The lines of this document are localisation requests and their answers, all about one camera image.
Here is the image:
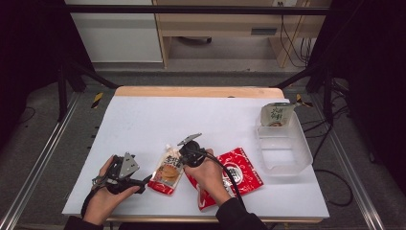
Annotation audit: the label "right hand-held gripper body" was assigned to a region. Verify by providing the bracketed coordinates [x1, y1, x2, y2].
[177, 132, 207, 168]

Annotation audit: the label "black metal stand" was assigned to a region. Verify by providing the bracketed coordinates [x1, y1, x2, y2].
[56, 59, 120, 123]
[271, 60, 336, 127]

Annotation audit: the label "white cabinet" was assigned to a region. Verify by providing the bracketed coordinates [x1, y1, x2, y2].
[65, 0, 164, 64]

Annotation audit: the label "light wooden desk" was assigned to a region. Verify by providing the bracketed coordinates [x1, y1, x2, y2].
[152, 0, 333, 69]

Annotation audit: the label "black curtain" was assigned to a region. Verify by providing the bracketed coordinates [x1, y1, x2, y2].
[0, 0, 96, 151]
[307, 0, 406, 188]

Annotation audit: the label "orange and red spouted pouch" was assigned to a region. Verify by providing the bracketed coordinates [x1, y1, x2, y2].
[147, 144, 186, 196]

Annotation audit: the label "black hanging cables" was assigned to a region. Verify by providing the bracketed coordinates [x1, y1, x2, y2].
[277, 1, 315, 69]

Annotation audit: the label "white sheet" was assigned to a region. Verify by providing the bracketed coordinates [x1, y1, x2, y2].
[61, 95, 330, 219]

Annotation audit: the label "red and white snack packet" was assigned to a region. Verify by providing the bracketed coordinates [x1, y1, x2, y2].
[185, 147, 265, 212]

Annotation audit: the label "clear plastic container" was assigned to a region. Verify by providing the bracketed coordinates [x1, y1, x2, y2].
[254, 107, 314, 177]

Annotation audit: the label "right hand-held gripper cable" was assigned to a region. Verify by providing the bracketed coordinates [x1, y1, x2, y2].
[200, 149, 247, 210]

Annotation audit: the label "black horizontal bar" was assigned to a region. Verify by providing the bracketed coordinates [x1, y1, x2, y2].
[63, 4, 331, 16]

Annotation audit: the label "left hand-held gripper cable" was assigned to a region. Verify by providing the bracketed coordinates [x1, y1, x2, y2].
[79, 174, 111, 219]

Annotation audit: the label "green and cream snack packet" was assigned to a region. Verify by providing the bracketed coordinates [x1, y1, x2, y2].
[259, 101, 301, 127]

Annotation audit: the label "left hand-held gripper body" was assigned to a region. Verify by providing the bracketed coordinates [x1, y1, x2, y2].
[92, 151, 142, 196]

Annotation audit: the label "aluminium rail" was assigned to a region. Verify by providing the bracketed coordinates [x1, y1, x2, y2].
[309, 94, 387, 230]
[0, 91, 81, 230]

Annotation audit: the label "hand-held gripper cable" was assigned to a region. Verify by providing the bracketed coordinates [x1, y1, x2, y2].
[79, 174, 111, 219]
[200, 149, 247, 210]

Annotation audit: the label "black floor cable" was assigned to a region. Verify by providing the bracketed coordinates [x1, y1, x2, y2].
[314, 168, 354, 208]

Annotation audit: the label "person's right hand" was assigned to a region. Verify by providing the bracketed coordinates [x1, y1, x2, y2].
[183, 148, 233, 207]

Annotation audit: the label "yellow and black tape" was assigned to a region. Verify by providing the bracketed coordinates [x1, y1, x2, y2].
[295, 93, 314, 108]
[91, 91, 104, 109]

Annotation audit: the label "person's left hand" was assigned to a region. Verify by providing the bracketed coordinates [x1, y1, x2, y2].
[81, 155, 142, 226]

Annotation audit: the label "wooden table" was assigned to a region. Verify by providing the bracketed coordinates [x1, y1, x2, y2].
[76, 85, 324, 224]

